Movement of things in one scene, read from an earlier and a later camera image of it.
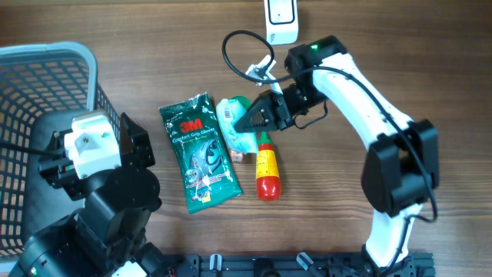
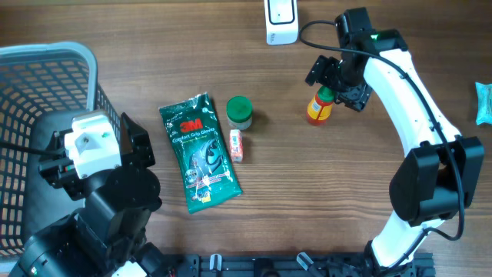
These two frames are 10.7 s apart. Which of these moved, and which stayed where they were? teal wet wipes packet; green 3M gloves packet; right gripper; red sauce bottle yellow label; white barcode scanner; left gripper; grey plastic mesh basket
Moved: right gripper; teal wet wipes packet; red sauce bottle yellow label
Stayed: white barcode scanner; green 3M gloves packet; grey plastic mesh basket; left gripper
